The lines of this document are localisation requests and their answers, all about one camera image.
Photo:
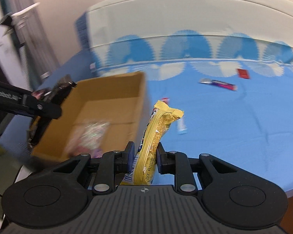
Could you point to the clear bag of candies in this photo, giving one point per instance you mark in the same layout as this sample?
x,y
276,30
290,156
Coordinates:
x,y
86,138

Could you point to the yellow snack bar wrapper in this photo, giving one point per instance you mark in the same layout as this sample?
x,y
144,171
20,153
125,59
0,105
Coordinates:
x,y
144,163

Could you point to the small red square packet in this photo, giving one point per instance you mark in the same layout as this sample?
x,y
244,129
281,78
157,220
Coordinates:
x,y
242,73

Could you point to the white hanger stand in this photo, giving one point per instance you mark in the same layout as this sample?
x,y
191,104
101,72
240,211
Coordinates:
x,y
14,21

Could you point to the brown cardboard box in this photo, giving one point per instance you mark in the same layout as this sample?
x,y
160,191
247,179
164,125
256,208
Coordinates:
x,y
122,100

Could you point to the blue sofa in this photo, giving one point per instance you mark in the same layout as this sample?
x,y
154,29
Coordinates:
x,y
14,137

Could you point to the purple pink stick packet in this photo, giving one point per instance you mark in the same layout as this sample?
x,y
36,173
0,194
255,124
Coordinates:
x,y
219,84

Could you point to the white blue patterned sofa cover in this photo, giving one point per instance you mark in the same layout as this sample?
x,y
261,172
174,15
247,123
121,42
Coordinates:
x,y
176,43

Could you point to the red stick snack packet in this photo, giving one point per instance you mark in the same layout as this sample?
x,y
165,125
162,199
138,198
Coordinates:
x,y
165,100

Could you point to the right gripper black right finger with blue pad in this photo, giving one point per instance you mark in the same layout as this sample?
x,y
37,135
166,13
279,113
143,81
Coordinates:
x,y
228,194

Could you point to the black chocolate bar wrapper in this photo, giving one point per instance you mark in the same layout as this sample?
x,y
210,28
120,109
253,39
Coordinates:
x,y
50,107

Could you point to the light blue stick packet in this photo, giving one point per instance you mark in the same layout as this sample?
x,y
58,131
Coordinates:
x,y
181,126

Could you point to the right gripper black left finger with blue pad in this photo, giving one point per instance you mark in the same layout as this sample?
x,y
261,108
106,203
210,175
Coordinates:
x,y
59,194

